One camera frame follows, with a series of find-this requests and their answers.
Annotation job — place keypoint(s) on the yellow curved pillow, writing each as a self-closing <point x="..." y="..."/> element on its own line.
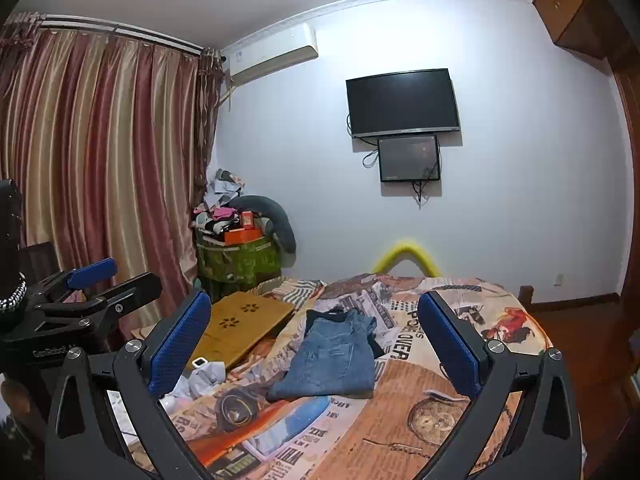
<point x="405" y="250"/>

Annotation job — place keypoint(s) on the wooden bed post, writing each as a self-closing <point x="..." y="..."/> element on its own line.
<point x="526" y="295"/>

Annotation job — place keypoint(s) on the wooden lap table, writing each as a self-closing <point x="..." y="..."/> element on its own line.
<point x="240" y="327"/>

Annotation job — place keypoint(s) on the grey curved pillow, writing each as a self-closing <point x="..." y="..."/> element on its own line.
<point x="285" y="235"/>

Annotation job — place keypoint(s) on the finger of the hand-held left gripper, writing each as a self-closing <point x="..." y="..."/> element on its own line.
<point x="92" y="272"/>
<point x="130" y="295"/>

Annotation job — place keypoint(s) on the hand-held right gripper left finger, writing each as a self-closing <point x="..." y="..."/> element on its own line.
<point x="177" y="345"/>

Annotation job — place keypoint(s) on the white curtain rail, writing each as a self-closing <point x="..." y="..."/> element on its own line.
<point x="120" y="34"/>

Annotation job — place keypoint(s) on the orange box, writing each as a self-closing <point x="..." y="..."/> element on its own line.
<point x="242" y="236"/>

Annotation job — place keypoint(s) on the small black wall monitor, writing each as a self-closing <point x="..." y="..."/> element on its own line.
<point x="409" y="158"/>

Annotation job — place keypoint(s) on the small red box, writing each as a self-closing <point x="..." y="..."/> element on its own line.
<point x="248" y="219"/>

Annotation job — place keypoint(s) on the green storage box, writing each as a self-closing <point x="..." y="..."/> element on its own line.
<point x="240" y="265"/>

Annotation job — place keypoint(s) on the pile of mixed clothes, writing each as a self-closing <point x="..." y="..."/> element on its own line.
<point x="217" y="205"/>

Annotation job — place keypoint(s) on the white air conditioner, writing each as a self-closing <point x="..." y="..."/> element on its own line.
<point x="280" y="52"/>

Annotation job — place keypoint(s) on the dark folded garment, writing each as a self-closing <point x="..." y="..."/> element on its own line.
<point x="325" y="314"/>

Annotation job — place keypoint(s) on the blue denim pants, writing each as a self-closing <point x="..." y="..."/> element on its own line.
<point x="325" y="360"/>

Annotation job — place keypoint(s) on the black wall television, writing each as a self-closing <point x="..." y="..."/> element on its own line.
<point x="402" y="102"/>

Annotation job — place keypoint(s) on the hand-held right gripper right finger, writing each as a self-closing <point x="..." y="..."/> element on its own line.
<point x="450" y="345"/>

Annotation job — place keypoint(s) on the wooden overhead cabinet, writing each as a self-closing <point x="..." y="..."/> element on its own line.
<point x="575" y="0"/>

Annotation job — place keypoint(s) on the striped red curtain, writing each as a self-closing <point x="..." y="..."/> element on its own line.
<point x="100" y="160"/>

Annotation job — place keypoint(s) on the small white device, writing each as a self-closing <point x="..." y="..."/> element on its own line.
<point x="199" y="363"/>

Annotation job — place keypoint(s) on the printed blanket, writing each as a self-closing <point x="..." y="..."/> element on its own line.
<point x="400" y="435"/>

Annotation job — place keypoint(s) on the white crumpled cloth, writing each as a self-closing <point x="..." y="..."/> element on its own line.
<point x="202" y="382"/>

